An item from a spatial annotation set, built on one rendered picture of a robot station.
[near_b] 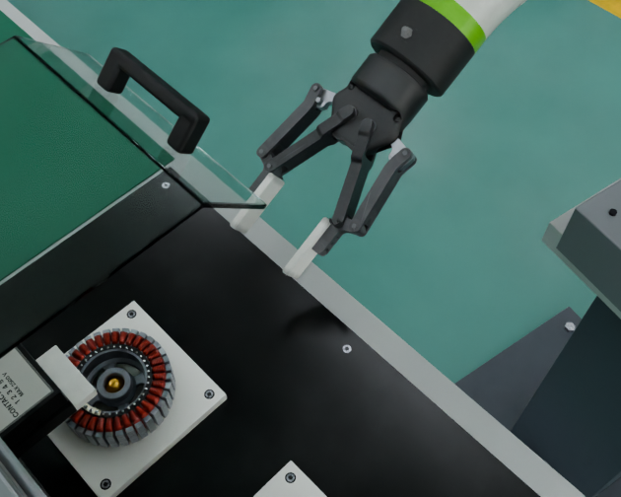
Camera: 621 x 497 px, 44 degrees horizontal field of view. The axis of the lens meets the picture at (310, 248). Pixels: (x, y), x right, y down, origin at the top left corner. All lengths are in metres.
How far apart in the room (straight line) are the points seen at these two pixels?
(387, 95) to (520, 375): 1.02
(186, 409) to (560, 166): 1.44
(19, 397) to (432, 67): 0.47
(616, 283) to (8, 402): 0.62
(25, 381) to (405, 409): 0.36
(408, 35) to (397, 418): 0.37
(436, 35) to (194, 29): 1.60
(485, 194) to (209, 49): 0.88
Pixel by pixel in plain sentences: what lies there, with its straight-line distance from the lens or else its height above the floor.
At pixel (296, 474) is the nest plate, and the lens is 0.74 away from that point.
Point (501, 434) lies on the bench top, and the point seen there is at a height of 0.75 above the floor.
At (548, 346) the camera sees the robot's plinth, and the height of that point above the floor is 0.02.
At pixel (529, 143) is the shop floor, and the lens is 2.05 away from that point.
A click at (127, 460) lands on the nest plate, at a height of 0.78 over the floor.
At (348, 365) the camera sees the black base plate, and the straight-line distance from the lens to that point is 0.79.
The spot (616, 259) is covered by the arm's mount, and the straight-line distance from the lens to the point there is 0.87.
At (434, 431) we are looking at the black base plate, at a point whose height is 0.77.
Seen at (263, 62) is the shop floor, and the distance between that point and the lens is 2.18.
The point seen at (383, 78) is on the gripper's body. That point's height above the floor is 0.97.
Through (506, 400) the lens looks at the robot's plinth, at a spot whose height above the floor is 0.02.
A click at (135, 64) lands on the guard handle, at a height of 1.06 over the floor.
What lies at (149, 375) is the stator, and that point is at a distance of 0.75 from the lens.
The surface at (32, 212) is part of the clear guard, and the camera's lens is 0.56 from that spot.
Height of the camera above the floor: 1.49
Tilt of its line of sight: 57 degrees down
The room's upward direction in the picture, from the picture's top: straight up
